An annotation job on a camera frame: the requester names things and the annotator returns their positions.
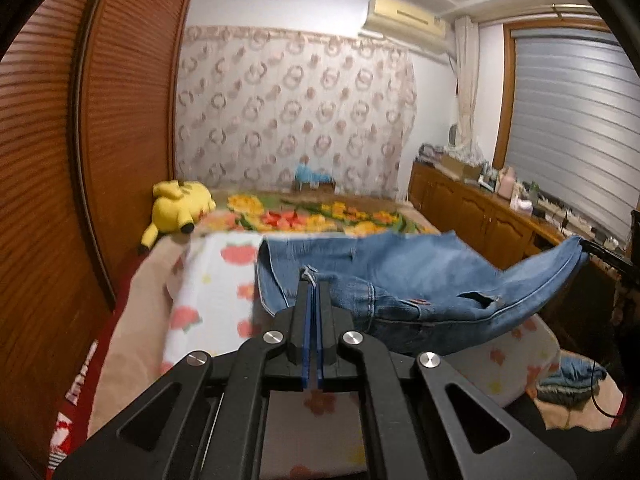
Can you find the red patterned cloth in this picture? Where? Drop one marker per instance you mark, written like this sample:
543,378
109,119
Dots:
70,410

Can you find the colourful floral bedspread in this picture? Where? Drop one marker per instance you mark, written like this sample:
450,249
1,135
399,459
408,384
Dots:
300,217

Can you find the blue denim pants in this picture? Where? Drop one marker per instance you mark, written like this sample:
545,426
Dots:
425,280

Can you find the white tied curtain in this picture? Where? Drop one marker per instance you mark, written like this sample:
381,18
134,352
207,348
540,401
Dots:
467,90

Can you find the grey window blind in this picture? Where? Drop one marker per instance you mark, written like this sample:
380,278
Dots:
575,125

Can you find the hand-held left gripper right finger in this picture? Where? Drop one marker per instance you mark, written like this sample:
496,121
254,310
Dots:
320,335

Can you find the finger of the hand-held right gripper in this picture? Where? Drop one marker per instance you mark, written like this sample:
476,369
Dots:
607,256

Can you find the cardboard box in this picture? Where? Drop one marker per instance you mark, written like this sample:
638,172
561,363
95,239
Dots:
457,167

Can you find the pink bottle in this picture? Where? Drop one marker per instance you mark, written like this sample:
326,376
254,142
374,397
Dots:
506,182

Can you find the cream air conditioner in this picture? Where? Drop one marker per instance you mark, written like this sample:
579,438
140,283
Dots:
405,20

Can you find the wooden sideboard cabinet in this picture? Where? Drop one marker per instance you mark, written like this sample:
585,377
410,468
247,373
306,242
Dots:
475,215

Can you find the yellow plush toy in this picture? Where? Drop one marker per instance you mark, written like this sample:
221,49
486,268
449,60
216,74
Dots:
177,205

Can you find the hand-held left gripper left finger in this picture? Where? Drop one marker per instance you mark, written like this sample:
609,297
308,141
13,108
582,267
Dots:
306,335

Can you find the pile of denim clothes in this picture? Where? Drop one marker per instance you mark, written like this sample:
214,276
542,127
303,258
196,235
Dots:
570,377

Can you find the white flower printed blanket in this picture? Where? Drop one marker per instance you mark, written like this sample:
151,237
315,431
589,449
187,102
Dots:
220,280

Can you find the brown louvered wardrobe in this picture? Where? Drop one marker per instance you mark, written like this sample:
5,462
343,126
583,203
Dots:
50,185

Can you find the blue plush toy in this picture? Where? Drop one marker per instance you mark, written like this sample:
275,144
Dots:
311,175

